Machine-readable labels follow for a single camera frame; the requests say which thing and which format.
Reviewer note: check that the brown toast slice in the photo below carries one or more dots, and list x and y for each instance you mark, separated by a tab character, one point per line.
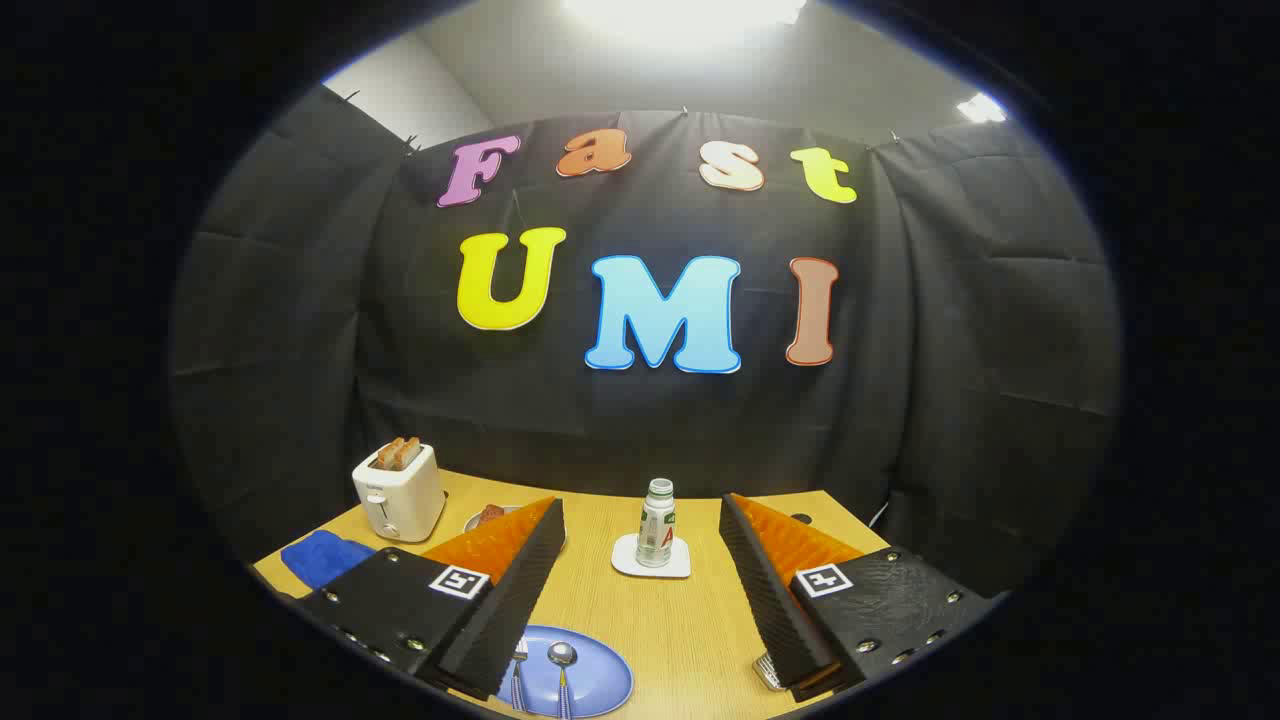
410	452
388	454

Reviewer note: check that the white toaster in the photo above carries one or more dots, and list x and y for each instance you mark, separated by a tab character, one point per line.
405	500

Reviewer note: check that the small ceiling light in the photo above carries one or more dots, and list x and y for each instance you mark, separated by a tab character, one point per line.
980	108

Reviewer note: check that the white square coaster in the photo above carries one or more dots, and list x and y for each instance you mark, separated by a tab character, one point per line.
625	562

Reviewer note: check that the brown sausage patty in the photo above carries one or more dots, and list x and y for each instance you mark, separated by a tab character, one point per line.
491	515

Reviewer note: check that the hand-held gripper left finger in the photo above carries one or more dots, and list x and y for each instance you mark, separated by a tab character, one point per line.
520	600

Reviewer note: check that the round blue plate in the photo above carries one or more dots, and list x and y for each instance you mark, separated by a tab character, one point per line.
600	675

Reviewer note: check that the beige food plate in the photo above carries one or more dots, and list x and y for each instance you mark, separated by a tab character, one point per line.
475	524

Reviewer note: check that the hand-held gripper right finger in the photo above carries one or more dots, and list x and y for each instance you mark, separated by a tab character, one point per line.
770	600

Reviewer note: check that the folded blue towel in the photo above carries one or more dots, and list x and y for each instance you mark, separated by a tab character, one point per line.
325	558

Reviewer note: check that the large ceiling light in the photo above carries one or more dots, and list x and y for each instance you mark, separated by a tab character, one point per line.
680	18

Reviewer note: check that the clear drink bottle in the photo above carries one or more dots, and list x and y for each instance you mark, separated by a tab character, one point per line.
656	530

